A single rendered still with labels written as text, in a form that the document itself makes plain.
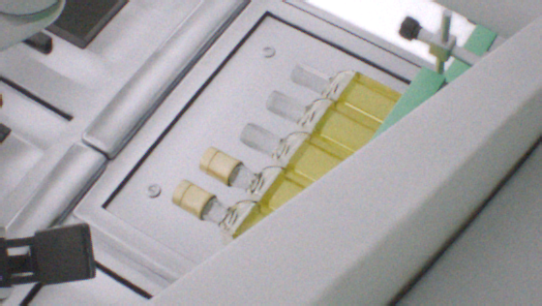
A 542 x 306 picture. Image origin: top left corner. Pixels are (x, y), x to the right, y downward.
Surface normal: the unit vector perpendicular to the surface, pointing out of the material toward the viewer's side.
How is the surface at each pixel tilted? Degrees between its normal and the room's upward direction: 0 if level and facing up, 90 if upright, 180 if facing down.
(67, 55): 90
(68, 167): 90
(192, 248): 90
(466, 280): 90
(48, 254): 80
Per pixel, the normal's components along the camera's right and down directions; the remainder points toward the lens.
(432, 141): 0.28, -0.85
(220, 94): 0.00, -0.56
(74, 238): -0.52, -0.01
